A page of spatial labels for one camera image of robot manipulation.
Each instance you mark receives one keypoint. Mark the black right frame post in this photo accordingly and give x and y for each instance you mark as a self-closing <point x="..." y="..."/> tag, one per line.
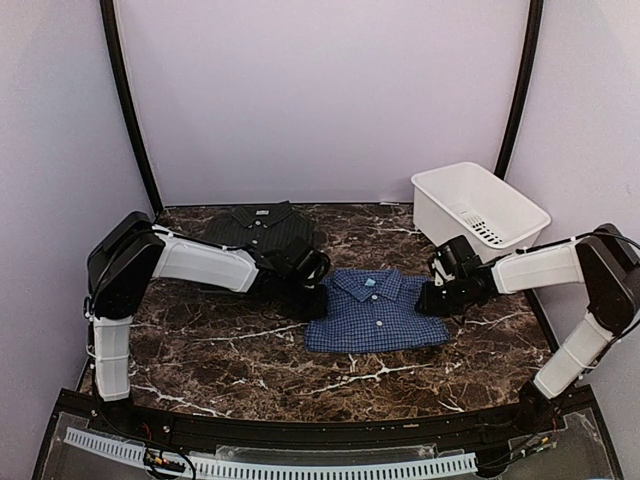
<point x="521" y="88"/>

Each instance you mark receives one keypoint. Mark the blue checked long sleeve shirt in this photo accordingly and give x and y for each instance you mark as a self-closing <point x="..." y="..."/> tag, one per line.
<point x="373" y="311"/>

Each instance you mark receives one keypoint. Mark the black frame post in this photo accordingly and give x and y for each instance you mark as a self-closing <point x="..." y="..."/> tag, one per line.
<point x="521" y="88"/>
<point x="119" y="73"/>

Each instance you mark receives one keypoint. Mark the white plastic basket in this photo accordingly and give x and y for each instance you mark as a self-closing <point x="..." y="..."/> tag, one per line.
<point x="466" y="199"/>

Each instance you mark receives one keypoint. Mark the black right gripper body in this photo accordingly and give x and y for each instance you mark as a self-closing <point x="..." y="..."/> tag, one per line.
<point x="447" y="303"/>

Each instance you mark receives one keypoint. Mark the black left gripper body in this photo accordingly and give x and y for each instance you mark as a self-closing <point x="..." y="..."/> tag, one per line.
<point x="297" y="304"/>

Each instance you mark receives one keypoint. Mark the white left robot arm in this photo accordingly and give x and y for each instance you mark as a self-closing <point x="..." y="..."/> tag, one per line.
<point x="138" y="251"/>

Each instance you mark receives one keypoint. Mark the black left frame post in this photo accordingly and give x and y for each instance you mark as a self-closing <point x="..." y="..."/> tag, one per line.
<point x="119" y="73"/>

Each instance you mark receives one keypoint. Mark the black front table rail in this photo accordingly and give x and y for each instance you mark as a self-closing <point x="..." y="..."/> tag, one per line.
<point x="491" y="428"/>

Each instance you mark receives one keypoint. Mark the black striped shirt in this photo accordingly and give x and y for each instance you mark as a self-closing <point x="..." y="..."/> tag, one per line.
<point x="265" y="227"/>

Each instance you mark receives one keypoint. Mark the white slotted cable duct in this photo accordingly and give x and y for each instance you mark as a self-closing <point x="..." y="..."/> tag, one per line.
<point x="230" y="462"/>

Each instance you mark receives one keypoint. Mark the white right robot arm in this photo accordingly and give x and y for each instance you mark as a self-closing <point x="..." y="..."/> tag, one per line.
<point x="588" y="286"/>

